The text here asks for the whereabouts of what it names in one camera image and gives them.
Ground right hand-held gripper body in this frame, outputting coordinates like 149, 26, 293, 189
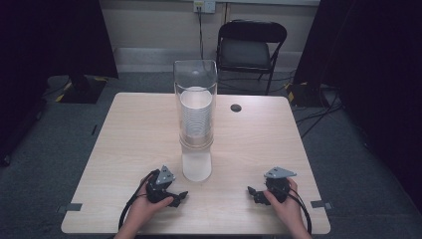
263, 165, 298, 204

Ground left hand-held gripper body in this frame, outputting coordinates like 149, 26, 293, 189
145, 164, 177, 204

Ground person's right hand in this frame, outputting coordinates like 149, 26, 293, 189
263, 177, 303, 233

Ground person's left hand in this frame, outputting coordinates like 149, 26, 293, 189
124, 178, 175, 234

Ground grey tape strip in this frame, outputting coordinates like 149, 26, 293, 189
56, 202, 84, 214
310, 199, 334, 211

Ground stack of white cups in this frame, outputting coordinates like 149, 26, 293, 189
179, 86, 214, 139

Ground black stand base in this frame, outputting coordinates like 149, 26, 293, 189
286, 81, 325, 109
59, 75, 109, 105

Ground clear tall cup dispenser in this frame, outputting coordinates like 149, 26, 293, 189
172, 59, 219, 183

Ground black folding chair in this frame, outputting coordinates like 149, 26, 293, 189
215, 19, 289, 97

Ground dark curtain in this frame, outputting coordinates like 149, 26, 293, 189
0, 0, 119, 167
293, 0, 422, 215

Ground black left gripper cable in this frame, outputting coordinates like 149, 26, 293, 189
117, 168, 161, 231

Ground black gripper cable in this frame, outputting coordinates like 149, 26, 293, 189
286, 187, 314, 236
117, 168, 161, 231

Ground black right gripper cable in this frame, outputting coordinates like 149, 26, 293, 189
286, 187, 314, 236

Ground black floor cables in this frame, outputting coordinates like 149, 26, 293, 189
294, 89, 344, 139

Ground black wall power cable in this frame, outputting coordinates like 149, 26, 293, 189
197, 5, 205, 61

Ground white wall outlet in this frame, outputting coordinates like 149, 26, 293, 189
193, 0, 217, 15

